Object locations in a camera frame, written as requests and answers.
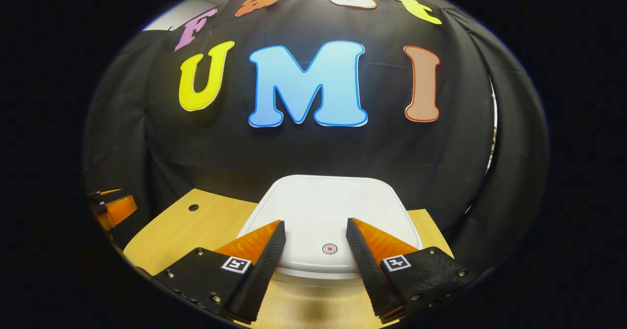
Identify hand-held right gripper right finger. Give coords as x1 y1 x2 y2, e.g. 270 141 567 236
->
346 217 473 324

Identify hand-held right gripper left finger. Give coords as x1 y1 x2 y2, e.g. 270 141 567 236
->
154 220 287 324

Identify white desktop garbage bin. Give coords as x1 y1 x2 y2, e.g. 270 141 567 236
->
237 174 423 300

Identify wooden desktop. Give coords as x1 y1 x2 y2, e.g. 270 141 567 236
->
122 188 454 329

